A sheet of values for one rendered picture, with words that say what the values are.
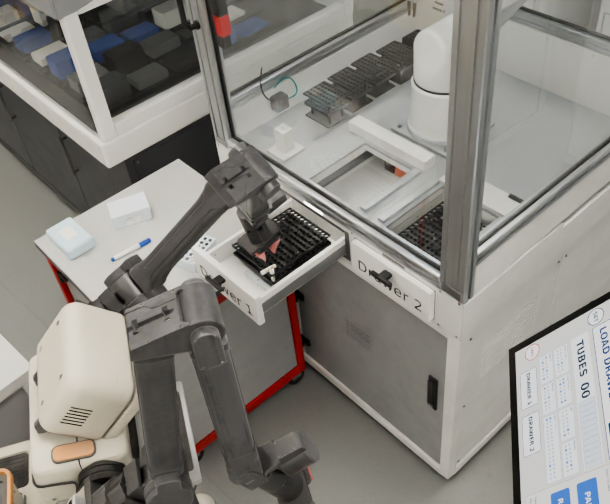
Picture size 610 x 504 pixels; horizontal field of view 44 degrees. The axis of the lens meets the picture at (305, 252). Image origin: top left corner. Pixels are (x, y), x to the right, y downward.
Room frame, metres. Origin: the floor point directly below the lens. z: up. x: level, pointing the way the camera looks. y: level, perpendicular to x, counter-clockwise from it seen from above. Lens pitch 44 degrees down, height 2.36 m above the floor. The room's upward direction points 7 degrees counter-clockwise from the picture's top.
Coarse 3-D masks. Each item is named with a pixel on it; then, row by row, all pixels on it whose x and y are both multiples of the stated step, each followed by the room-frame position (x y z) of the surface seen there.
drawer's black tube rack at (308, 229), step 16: (288, 208) 1.68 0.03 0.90; (288, 224) 1.61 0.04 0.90; (304, 224) 1.61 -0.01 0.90; (288, 240) 1.55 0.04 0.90; (304, 240) 1.54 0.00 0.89; (320, 240) 1.53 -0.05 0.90; (240, 256) 1.54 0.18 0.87; (256, 256) 1.50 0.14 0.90; (272, 256) 1.49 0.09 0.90; (288, 256) 1.49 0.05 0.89; (304, 256) 1.50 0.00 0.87; (256, 272) 1.47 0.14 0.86; (288, 272) 1.45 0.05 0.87
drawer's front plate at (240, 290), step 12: (192, 252) 1.54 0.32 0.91; (204, 252) 1.51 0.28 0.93; (204, 264) 1.50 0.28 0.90; (216, 264) 1.46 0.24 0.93; (204, 276) 1.51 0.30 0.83; (228, 276) 1.41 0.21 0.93; (228, 288) 1.41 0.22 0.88; (240, 288) 1.36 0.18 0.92; (252, 300) 1.32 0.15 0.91; (252, 312) 1.33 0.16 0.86
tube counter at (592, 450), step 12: (588, 384) 0.81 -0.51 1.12; (588, 396) 0.78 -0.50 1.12; (588, 408) 0.76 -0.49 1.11; (588, 420) 0.73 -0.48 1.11; (588, 432) 0.71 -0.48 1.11; (600, 432) 0.70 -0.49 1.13; (588, 444) 0.69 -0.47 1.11; (600, 444) 0.67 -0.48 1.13; (588, 456) 0.67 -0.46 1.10; (600, 456) 0.65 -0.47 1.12; (588, 468) 0.64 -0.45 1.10
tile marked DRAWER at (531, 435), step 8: (528, 416) 0.83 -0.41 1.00; (536, 416) 0.81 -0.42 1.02; (528, 424) 0.81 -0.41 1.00; (536, 424) 0.80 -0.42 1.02; (528, 432) 0.79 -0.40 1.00; (536, 432) 0.78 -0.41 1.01; (528, 440) 0.77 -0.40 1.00; (536, 440) 0.76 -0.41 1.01; (528, 448) 0.76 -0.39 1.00; (536, 448) 0.75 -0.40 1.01; (528, 456) 0.74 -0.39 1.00
